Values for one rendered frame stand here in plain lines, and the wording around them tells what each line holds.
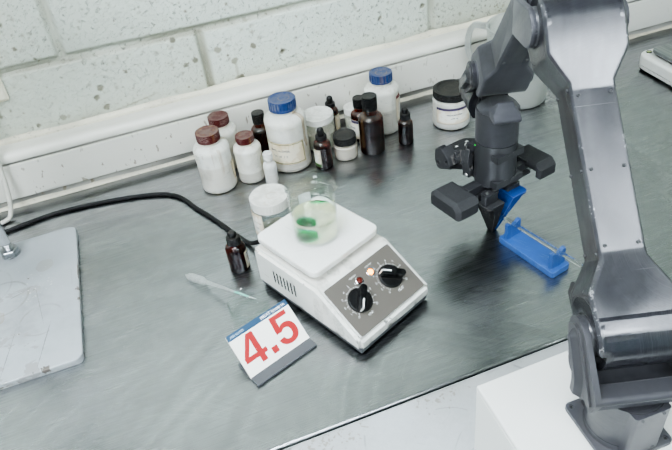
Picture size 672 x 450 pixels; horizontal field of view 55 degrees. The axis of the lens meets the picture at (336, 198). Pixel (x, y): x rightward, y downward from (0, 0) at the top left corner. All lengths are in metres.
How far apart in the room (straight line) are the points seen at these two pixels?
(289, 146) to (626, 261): 0.68
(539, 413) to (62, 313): 0.64
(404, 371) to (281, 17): 0.68
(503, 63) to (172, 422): 0.56
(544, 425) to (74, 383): 0.56
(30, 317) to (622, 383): 0.75
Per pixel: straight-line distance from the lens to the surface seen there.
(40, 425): 0.88
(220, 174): 1.10
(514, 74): 0.81
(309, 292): 0.82
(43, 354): 0.94
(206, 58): 1.21
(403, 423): 0.76
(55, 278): 1.05
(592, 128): 0.57
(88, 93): 1.21
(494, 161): 0.88
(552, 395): 0.66
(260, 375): 0.82
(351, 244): 0.83
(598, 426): 0.62
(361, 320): 0.81
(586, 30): 0.59
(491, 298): 0.88
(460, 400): 0.78
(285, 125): 1.09
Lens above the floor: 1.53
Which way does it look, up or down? 37 degrees down
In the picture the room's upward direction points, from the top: 7 degrees counter-clockwise
